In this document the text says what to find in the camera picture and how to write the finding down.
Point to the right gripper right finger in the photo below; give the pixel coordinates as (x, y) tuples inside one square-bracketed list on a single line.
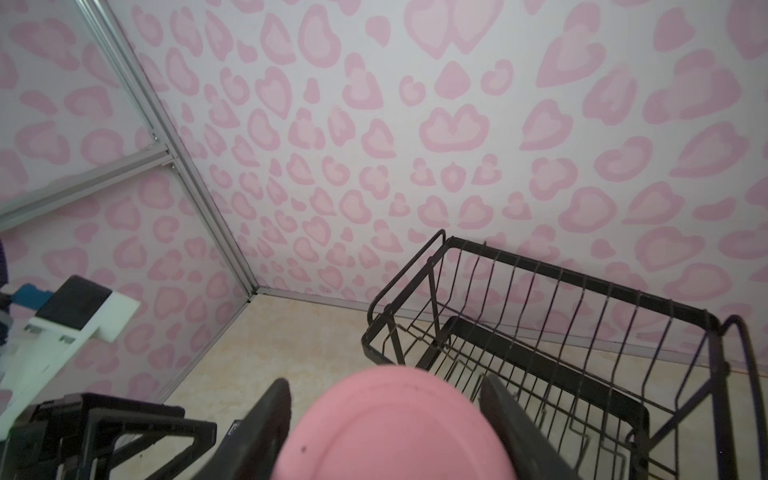
[(531, 454)]

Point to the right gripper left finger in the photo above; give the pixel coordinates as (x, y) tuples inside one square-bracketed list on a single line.
[(251, 450)]

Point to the opaque pink plastic cup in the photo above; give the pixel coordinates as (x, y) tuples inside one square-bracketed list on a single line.
[(393, 422)]

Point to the black wire dish rack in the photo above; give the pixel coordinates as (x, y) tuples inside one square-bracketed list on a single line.
[(620, 383)]

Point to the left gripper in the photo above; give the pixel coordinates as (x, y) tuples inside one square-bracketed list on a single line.
[(98, 433)]

